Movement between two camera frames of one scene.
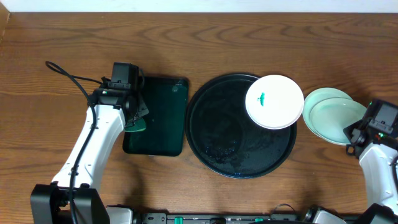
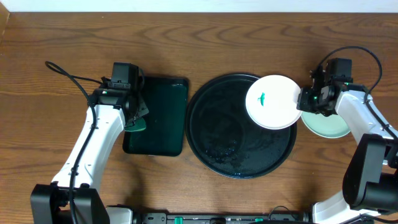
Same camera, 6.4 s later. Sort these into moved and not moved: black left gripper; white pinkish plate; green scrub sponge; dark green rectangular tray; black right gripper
Moved: black right gripper
Not moved: green scrub sponge; white pinkish plate; black left gripper; dark green rectangular tray
